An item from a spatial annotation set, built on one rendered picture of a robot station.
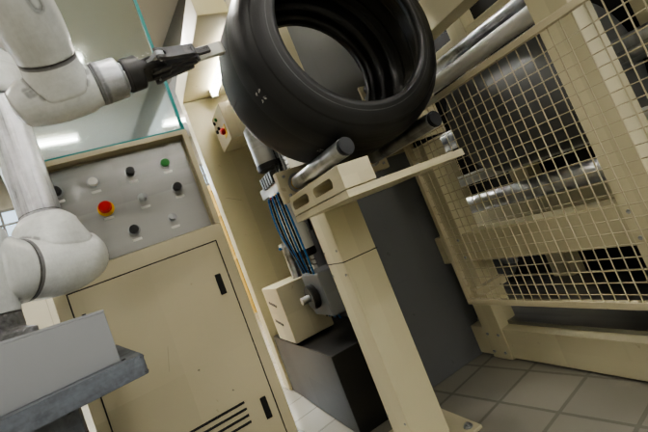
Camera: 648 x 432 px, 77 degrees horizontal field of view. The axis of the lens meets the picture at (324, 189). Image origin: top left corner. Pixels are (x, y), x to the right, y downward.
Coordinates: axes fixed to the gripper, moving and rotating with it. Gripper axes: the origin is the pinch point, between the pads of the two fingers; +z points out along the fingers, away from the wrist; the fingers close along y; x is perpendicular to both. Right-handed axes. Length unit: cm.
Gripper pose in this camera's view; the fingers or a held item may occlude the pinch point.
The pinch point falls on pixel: (208, 51)
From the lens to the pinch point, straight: 106.2
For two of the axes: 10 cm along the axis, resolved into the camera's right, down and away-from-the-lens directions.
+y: -3.8, 2.3, 9.0
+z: 7.9, -4.2, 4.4
